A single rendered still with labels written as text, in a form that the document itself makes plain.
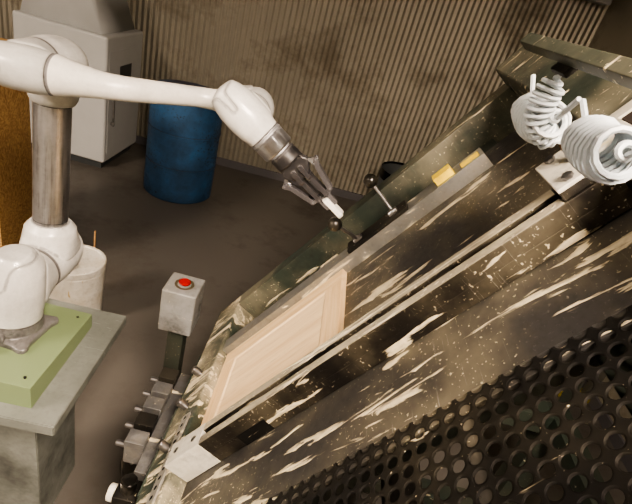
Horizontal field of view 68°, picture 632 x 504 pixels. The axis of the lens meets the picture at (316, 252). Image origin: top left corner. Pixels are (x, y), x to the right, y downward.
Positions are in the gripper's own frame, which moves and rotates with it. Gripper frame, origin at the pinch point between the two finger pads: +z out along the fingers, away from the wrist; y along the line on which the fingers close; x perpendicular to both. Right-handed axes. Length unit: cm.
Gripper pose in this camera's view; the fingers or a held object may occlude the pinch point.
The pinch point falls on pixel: (332, 206)
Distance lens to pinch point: 129.0
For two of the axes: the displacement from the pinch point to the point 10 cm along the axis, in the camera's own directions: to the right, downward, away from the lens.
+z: 6.8, 6.7, 3.0
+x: -0.9, 4.8, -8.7
